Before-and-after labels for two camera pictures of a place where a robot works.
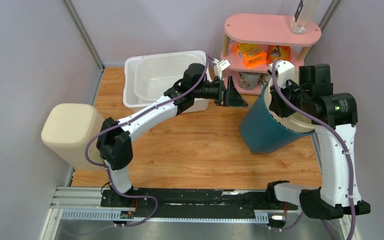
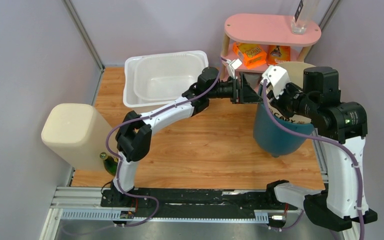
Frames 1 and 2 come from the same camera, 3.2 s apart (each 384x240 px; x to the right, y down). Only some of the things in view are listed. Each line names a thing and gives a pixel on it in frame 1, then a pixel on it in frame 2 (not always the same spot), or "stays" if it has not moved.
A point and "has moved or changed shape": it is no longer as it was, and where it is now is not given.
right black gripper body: (295, 96) stays
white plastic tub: (147, 78) stays
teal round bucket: (262, 134) has moved or changed shape
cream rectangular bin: (66, 130) stays
